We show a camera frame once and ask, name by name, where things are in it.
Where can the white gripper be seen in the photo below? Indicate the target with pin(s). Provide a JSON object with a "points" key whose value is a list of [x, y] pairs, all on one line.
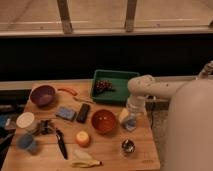
{"points": [[135, 104]]}

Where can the light blue towel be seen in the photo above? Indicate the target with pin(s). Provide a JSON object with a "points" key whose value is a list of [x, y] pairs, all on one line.
{"points": [[130, 122]]}

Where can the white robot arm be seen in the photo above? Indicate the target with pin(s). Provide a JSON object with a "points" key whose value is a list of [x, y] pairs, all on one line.
{"points": [[189, 134]]}

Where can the shiny metal cup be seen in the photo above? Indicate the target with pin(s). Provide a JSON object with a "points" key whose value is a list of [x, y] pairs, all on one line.
{"points": [[128, 146]]}

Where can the blue plastic cup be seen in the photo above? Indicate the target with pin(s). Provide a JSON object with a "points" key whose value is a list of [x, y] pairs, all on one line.
{"points": [[27, 142]]}

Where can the red-orange bowl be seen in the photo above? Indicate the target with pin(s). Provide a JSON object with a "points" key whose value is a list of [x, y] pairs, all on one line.
{"points": [[103, 121]]}

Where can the green plastic tray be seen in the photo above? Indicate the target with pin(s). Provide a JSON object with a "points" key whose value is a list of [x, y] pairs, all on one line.
{"points": [[119, 79]]}

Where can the dark grape bunch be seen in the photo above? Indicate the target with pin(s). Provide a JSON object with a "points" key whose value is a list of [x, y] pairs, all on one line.
{"points": [[103, 85]]}

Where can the black rectangular block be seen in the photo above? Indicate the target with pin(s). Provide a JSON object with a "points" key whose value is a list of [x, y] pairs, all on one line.
{"points": [[83, 113]]}

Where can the orange apple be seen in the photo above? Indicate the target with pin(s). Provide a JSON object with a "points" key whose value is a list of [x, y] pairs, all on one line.
{"points": [[82, 138]]}

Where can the thin wooden stick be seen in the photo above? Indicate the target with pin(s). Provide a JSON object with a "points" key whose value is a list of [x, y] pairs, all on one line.
{"points": [[83, 100]]}

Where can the orange carrot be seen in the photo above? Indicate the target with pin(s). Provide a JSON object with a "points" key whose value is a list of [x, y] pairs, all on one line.
{"points": [[68, 90]]}

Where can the blue sponge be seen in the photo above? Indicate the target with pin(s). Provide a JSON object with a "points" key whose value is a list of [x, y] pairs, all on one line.
{"points": [[65, 113]]}

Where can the yellow banana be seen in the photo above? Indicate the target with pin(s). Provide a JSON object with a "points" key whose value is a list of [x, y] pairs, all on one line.
{"points": [[84, 160]]}

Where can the dark metal clamp tool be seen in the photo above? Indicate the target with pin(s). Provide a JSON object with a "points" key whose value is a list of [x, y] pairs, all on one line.
{"points": [[44, 127]]}

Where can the purple bowl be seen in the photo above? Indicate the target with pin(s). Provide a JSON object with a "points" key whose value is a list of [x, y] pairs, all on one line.
{"points": [[43, 95]]}

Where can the black handled knife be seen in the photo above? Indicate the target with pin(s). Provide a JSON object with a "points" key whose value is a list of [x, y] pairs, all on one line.
{"points": [[61, 143]]}

